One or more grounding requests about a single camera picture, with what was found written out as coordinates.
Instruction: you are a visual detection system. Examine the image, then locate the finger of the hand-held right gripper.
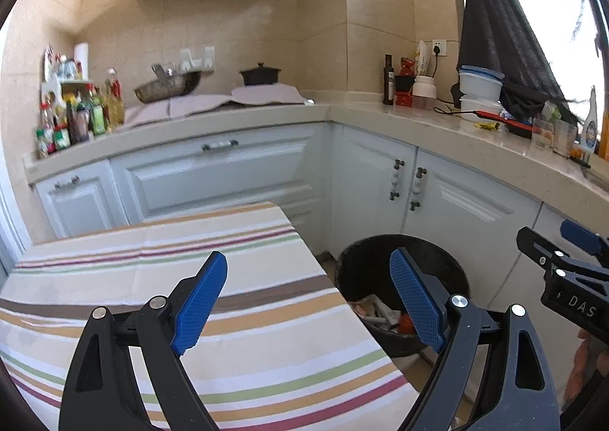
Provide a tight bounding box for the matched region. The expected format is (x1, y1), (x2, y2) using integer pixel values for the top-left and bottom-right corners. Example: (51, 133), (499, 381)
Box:
(516, 226), (609, 282)
(560, 219), (609, 265)

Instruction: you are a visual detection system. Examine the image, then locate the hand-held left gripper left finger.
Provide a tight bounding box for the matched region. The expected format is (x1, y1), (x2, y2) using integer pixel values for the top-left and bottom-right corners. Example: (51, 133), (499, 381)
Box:
(58, 250), (229, 431)

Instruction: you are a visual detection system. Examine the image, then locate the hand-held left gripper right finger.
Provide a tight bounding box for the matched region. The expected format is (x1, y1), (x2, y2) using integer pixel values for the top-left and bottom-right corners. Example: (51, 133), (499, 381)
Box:
(388, 247), (560, 431)

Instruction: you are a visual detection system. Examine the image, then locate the clear orange print wrapper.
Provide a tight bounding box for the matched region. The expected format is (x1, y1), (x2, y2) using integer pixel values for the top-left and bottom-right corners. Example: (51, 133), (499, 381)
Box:
(349, 294), (381, 318)

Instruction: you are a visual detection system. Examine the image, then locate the black trash bin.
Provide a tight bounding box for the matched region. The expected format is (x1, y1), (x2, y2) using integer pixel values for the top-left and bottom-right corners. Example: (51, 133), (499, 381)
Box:
(334, 234), (472, 358)

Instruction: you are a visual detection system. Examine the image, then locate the person's right hand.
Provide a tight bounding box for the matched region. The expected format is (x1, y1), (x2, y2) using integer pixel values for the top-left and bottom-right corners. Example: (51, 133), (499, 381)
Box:
(564, 329), (607, 413)

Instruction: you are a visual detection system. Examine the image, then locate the striped tablecloth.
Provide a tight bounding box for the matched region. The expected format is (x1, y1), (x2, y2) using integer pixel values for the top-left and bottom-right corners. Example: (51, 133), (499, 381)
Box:
(0, 201), (419, 431)

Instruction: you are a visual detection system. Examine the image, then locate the clear glass tumbler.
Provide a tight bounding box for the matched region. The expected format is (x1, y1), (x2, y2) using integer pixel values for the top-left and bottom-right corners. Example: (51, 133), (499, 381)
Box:
(531, 117), (555, 149)
(552, 119), (579, 157)

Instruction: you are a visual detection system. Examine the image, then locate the white spray bottle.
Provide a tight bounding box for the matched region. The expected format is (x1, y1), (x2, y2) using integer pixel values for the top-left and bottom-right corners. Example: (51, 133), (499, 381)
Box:
(581, 86), (601, 155)

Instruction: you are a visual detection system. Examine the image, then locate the wide white cabinet front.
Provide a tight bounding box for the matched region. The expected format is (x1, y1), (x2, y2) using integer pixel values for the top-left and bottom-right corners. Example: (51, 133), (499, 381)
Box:
(109, 123), (331, 227)

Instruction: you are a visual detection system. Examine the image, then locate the white plastic container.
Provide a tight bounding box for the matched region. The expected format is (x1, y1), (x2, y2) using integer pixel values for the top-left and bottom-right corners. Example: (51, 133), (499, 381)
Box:
(459, 95), (504, 124)

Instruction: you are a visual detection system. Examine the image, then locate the small white cabinet door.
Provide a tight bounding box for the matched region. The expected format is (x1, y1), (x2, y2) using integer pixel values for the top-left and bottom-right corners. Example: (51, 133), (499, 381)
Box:
(35, 159), (120, 239)

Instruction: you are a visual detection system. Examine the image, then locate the white container blue lid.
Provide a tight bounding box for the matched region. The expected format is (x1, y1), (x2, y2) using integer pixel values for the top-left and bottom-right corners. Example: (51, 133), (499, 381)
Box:
(458, 65), (505, 100)

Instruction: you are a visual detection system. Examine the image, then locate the white lid plastic jar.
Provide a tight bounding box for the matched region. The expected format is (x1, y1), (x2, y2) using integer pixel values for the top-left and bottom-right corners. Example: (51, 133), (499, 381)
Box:
(411, 76), (437, 110)

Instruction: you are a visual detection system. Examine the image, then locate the red black jar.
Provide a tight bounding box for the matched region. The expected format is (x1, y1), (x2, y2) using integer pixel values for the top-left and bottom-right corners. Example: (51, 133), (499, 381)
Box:
(395, 56), (417, 107)

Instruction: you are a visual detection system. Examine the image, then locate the beige stove cover cloth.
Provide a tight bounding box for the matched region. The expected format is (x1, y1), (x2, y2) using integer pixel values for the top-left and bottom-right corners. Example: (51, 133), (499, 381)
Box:
(121, 84), (308, 127)

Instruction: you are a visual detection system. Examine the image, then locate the group of condiment bottles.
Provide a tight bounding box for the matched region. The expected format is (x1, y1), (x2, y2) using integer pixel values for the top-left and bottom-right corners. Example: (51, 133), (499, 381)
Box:
(35, 46), (127, 160)

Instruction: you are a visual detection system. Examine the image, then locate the steel wok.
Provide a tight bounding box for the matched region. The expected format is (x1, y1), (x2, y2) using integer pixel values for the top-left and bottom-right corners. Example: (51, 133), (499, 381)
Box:
(133, 62), (203, 103)

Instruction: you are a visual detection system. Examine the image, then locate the dark olive oil bottle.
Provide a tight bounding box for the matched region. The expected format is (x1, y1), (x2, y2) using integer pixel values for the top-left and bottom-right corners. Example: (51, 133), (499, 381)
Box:
(383, 54), (395, 105)

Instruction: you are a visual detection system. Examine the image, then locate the white plastic packet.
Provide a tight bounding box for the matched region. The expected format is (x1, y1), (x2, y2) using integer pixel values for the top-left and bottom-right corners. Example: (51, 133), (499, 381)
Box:
(415, 40), (431, 78)

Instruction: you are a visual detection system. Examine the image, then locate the black cooking pot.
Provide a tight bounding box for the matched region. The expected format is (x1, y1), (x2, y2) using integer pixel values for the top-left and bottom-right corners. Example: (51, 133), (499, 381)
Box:
(239, 62), (282, 87)

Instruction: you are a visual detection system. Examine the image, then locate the dark curtain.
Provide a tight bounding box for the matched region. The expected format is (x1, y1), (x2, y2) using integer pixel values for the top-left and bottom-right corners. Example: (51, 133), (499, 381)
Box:
(450, 0), (579, 125)

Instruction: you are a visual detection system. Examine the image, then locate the white spice rack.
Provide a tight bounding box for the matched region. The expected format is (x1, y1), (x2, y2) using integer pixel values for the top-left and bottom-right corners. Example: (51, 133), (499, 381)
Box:
(40, 79), (93, 103)

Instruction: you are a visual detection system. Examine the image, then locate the white paper towel roll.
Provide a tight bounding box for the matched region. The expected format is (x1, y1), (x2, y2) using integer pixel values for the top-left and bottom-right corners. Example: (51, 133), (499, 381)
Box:
(73, 42), (90, 80)

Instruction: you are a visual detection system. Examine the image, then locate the red handled spatula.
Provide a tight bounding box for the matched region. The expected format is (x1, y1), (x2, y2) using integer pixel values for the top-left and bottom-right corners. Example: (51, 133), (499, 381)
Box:
(476, 110), (534, 137)

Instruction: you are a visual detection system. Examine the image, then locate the white door frame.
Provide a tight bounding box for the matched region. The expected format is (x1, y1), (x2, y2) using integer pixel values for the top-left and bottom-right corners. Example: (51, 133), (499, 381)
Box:
(0, 165), (34, 270)

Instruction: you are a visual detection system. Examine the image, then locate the black power cable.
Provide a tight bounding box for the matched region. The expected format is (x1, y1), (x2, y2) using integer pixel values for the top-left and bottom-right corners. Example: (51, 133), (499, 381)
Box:
(430, 55), (479, 115)

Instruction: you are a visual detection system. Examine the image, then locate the white wall hook rack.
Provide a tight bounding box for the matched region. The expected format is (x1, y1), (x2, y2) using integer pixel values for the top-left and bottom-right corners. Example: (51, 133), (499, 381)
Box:
(180, 45), (216, 73)

